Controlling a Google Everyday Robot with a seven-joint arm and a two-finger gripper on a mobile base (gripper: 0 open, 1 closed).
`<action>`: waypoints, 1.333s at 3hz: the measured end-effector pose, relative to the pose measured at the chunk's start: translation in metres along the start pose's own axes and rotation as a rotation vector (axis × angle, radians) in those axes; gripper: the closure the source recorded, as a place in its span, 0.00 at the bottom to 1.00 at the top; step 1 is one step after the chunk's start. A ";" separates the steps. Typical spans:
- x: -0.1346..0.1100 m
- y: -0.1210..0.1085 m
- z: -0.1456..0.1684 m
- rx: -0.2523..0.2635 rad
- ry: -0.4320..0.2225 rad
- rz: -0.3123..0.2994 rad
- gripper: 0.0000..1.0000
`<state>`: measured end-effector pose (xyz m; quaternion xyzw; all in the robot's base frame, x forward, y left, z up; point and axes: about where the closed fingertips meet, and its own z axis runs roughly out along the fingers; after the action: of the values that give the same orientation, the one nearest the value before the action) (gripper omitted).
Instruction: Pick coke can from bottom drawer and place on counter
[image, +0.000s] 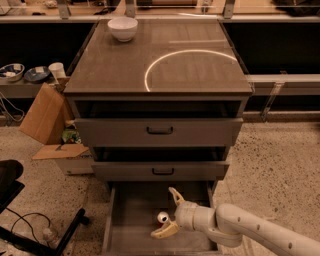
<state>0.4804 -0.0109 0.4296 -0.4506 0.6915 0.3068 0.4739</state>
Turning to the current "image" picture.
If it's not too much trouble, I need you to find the patterned bowl far left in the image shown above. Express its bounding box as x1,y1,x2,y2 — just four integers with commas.
0,63,25,82

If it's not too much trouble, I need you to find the clear plastic bottle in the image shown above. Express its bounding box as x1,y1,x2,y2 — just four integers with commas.
43,227,60,249

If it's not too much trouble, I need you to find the open cardboard box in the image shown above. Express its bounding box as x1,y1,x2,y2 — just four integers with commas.
19,83,93,175

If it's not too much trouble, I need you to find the green snack bag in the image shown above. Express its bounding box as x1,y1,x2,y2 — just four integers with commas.
61,129,81,144

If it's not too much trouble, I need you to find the white ceramic bowl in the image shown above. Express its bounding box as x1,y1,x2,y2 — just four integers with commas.
107,17,138,42

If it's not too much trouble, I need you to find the red coke can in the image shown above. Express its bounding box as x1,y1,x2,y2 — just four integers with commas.
157,211,170,230

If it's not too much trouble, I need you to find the grey drawer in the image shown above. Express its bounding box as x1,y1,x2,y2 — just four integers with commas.
75,118,243,148
101,182,219,256
92,161,229,181

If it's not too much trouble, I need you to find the black office chair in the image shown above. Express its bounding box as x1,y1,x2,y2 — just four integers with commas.
0,160,89,256

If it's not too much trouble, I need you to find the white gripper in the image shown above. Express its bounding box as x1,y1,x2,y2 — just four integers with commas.
151,187,216,239

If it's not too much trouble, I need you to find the grey drawer cabinet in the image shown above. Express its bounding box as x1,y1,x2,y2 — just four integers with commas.
63,18,254,256

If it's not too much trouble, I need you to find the grey middle drawer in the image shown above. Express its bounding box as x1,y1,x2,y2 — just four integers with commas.
92,161,229,181

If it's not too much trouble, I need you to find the black floor cable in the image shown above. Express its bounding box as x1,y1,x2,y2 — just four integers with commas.
5,207,52,244

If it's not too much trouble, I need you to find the blue patterned bowl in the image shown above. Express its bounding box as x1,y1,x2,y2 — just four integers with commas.
24,66,50,83

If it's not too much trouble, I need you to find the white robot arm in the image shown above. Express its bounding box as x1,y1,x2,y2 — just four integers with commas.
151,187,320,256

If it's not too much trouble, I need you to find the grey bottom drawer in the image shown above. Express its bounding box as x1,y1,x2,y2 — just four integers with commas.
101,182,219,256

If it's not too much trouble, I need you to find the grey top drawer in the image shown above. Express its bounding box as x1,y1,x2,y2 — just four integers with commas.
75,118,243,148

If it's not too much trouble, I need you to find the grey wall shelf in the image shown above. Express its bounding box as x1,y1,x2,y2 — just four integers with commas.
0,77,69,98

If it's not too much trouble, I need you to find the white paper cup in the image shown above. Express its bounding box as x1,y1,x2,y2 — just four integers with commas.
49,62,66,79

